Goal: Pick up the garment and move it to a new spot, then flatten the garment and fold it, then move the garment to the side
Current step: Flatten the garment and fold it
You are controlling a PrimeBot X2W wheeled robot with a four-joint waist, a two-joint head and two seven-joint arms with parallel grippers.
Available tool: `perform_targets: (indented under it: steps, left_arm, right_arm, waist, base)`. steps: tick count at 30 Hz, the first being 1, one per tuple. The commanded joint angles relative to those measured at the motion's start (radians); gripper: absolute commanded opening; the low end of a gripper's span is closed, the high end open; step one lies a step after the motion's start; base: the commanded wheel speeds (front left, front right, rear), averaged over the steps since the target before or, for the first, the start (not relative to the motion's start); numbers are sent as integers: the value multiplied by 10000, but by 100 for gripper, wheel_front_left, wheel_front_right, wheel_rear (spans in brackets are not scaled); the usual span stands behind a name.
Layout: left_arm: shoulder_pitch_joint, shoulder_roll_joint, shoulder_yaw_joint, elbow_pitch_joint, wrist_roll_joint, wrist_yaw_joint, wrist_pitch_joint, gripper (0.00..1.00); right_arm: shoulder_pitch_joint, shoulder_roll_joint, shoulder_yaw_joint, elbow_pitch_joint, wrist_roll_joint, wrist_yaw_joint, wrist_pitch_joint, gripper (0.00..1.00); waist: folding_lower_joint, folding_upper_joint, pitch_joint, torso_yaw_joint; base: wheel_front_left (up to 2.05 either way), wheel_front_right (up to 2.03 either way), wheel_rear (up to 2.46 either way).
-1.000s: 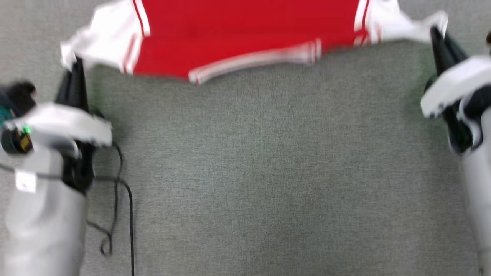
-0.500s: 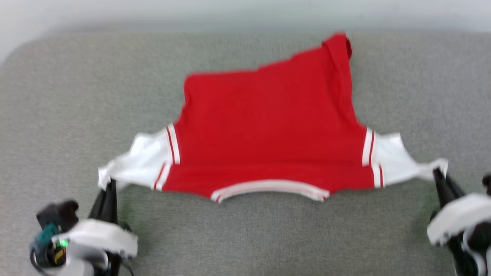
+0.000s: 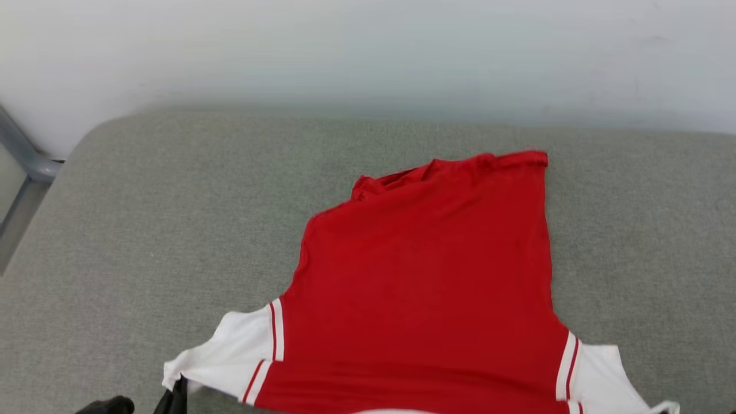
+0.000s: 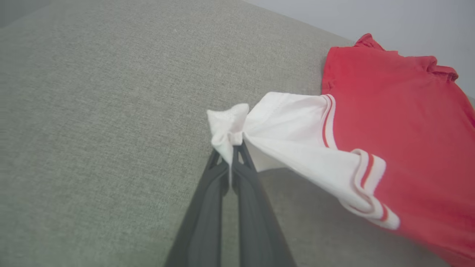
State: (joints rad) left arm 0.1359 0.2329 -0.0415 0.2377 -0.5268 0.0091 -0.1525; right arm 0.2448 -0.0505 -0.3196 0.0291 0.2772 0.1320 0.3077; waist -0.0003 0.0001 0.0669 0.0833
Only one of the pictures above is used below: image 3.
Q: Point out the red and white jersey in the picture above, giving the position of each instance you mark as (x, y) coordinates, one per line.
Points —
(425, 276)

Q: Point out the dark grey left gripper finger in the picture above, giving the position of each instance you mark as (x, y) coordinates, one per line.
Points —
(175, 402)

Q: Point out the grey metal frame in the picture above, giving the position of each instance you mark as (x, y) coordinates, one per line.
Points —
(34, 164)

